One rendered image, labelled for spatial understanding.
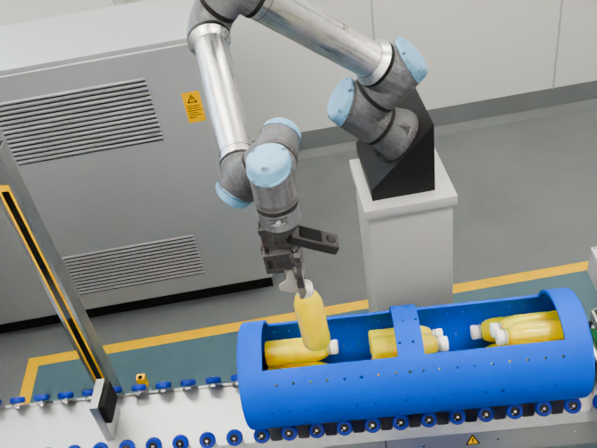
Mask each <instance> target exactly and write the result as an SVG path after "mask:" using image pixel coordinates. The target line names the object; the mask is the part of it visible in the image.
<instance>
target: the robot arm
mask: <svg viewBox="0 0 597 448"><path fill-rule="evenodd" d="M240 14H241V15H242V16H244V17H246V18H248V19H252V20H255V21H256V22H258V23H259V24H261V25H263V26H265V27H267V28H270V29H272V30H273V31H275V32H277V33H278V34H280V35H282V36H285V37H287V38H289V39H290V40H292V41H294V42H296V43H297V44H300V45H302V46H304V47H306V48H307V49H309V50H311V51H313V52H315V53H317V54H319V55H321V56H323V57H324V58H326V59H328V60H331V61H332V62H334V63H336V64H338V65H340V66H341V67H343V68H346V69H348V70H350V71H351V72H353V73H355V74H356V77H357V79H356V80H354V79H353V78H350V77H346V78H344V79H343V80H341V81H340V82H339V83H338V85H337V87H336V88H335V89H334V91H333V92H332V94H331V96H330V99H329V103H328V107H327V115H328V118H329V119H330V120H331V121H332V122H333V123H335V124H336V125H337V126H339V127H341V128H342V129H344V130H345V131H347V132H349V133H351V134H352V135H354V136H355V137H356V138H358V139H359V140H362V141H363V142H365V143H366V144H368V145H369V146H370V147H371V149H372V150H373V152H374V153H375V154H376V156H377V157H378V158H379V159H381V160H382V161H384V162H387V163H388V162H392V161H394V160H396V159H397V158H399V157H400V156H401V155H402V154H403V153H404V152H405V151H406V150H407V149H408V148H409V146H410V144H411V143H412V141H413V140H414V138H415V136H416V134H417V131H418V116H417V115H416V114H415V113H413V112H412V111H410V110H408V109H404V108H396V106H397V105H398V104H399V103H400V102H401V101H402V100H403V99H404V98H405V97H406V96H407V95H408V94H409V93H410V92H411V91H413V90H414V89H415V88H416V87H417V86H418V85H419V84H420V83H421V81H422V80H423V79H424V78H425V77H426V75H427V73H428V68H427V65H426V62H425V61H424V59H423V57H422V56H421V54H420V53H419V52H418V50H417V49H416V48H415V47H414V46H413V45H412V44H411V43H410V42H408V41H407V40H406V39H405V38H403V37H400V36H399V37H397V38H395V40H393V42H392V43H390V42H388V41H387V40H386V39H377V40H375V41H373V40H372V39H370V38H368V37H367V36H365V35H363V34H361V33H360V32H358V31H356V30H354V29H353V28H350V27H349V26H348V25H346V24H344V23H343V22H341V21H339V20H336V19H335V18H333V17H331V16H330V15H329V14H327V13H325V12H323V11H321V10H319V9H318V8H316V7H314V6H312V5H311V4H309V3H307V2H306V1H304V0H195V1H194V4H193V6H192V9H191V12H190V15H189V19H188V23H187V44H188V47H189V50H190V51H191V53H193V54H194V55H195V56H196V58H197V61H198V66H199V70H200V74H201V78H202V82H203V89H204V94H205V98H206V102H207V106H208V110H209V114H210V119H211V126H212V130H213V134H214V138H215V142H216V147H217V150H218V155H219V167H220V171H221V178H220V179H219V180H218V181H217V183H216V187H215V188H216V192H217V194H218V196H219V198H220V199H221V200H222V201H223V202H224V203H226V204H227V205H229V206H231V207H233V208H235V209H244V208H246V207H248V206H249V205H250V204H251V203H253V202H255V205H256V209H257V213H258V216H259V227H258V232H259V236H260V237H261V241H262V245H263V247H262V245H261V253H262V251H263V253H262V255H263V260H264V263H265V267H266V271H267V274H274V273H276V274H280V273H286V277H287V279H286V280H285V281H284V282H282V283H280V284H279V290H280V291H282V292H296V293H298V294H299V296H300V298H301V299H302V300H303V299H304V298H305V296H306V284H305V279H306V271H305V265H304V260H303V251H302V247H304V248H307V249H311V250H315V251H319V252H326V253H329V254H333V255H335V254H337V252H338V250H339V242H338V235H336V234H332V233H329V232H325V231H321V230H318V229H314V228H308V227H304V226H300V225H299V222H300V220H301V211H300V207H299V199H298V194H297V190H296V184H295V178H294V177H295V171H296V166H297V161H298V156H299V148H300V146H301V133H300V130H299V128H298V127H297V126H296V125H295V124H294V123H293V122H292V121H291V120H289V119H286V118H282V117H276V118H272V119H270V120H268V121H266V122H265V123H264V125H263V126H262V127H261V129H260V135H259V136H258V137H257V139H256V140H255V141H254V142H253V143H252V139H251V134H250V130H249V126H248V123H247V119H246V116H245V113H244V109H243V103H242V99H241V96H240V93H239V89H238V85H237V82H236V78H235V72H234V69H233V65H232V61H231V58H230V54H229V51H228V48H229V47H230V44H231V36H230V31H231V27H232V25H233V23H234V21H235V20H236V19H237V17H238V16H239V15H240ZM391 126H392V127H391ZM262 248H263V249H262ZM294 274H295V275H294ZM295 277H296V279H295Z"/></svg>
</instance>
